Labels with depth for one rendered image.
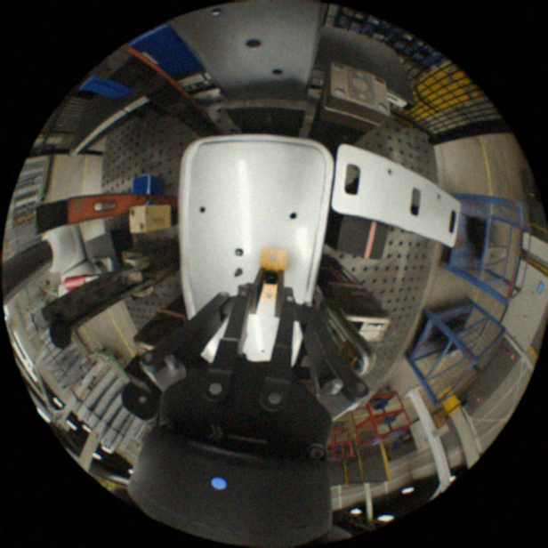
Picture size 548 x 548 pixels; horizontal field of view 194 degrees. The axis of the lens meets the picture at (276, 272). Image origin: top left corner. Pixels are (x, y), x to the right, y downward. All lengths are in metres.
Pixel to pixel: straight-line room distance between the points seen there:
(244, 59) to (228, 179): 0.16
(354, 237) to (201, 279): 0.25
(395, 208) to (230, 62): 0.29
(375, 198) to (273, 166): 0.15
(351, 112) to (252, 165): 0.15
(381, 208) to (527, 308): 7.72
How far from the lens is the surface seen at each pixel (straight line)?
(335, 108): 0.24
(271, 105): 0.28
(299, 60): 0.22
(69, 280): 0.32
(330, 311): 0.25
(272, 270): 0.23
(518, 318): 7.98
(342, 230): 0.26
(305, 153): 0.24
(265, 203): 0.22
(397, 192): 0.28
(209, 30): 0.21
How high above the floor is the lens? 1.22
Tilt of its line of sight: 69 degrees down
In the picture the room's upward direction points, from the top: 173 degrees counter-clockwise
